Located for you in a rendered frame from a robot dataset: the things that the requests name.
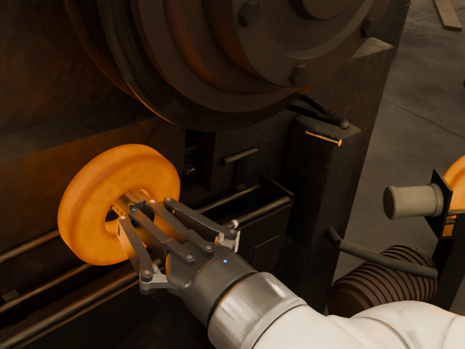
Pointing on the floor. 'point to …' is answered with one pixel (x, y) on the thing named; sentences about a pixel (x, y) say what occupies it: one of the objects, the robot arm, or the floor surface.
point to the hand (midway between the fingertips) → (123, 195)
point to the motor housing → (381, 284)
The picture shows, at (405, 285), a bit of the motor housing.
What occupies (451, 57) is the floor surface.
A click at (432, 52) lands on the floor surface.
